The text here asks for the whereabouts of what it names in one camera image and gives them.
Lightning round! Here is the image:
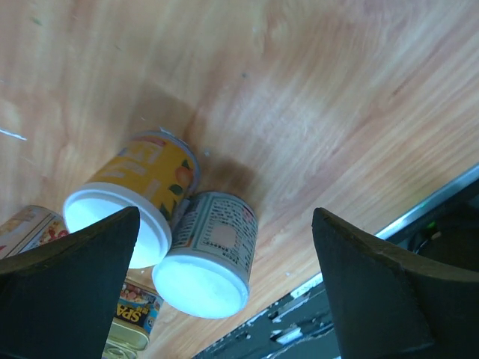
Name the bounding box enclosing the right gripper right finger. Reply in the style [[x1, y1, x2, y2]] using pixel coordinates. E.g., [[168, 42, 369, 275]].
[[312, 208, 478, 358]]

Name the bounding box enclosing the white lid can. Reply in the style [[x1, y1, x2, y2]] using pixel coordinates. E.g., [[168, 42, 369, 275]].
[[152, 191, 258, 319], [63, 130, 200, 269]]

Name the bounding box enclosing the blue can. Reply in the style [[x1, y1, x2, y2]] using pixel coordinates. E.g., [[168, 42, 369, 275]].
[[0, 206, 69, 259]]

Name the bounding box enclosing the gold rectangular tin right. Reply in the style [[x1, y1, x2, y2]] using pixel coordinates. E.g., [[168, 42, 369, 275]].
[[102, 279, 163, 358]]

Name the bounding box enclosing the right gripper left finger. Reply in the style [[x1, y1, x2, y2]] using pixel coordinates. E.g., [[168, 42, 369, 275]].
[[1, 206, 140, 358]]

